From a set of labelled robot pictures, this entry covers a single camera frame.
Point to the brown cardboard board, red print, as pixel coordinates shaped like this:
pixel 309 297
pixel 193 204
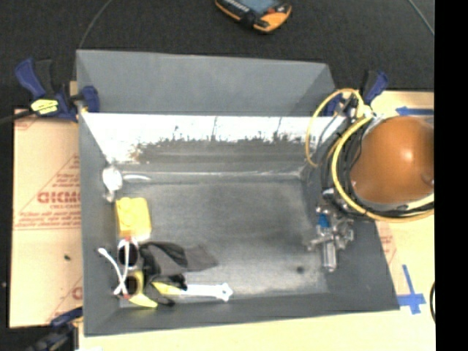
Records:
pixel 44 181

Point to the black cloth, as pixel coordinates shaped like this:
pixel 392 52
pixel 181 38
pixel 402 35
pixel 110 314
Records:
pixel 172 258

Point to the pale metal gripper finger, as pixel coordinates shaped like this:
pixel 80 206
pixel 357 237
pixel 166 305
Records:
pixel 329 259
pixel 313 243

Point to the yellow and black tool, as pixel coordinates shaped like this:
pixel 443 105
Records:
pixel 146 301

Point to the yellow sponge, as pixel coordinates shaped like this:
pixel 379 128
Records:
pixel 133 218

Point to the white flat tool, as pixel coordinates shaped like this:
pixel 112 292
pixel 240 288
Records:
pixel 208 291

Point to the clear glass thing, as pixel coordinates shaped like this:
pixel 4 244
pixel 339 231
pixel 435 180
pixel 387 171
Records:
pixel 112 180

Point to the white sunglasses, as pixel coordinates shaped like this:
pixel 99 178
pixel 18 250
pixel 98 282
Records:
pixel 128 256

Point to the grey metal bin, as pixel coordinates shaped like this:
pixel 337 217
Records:
pixel 234 225

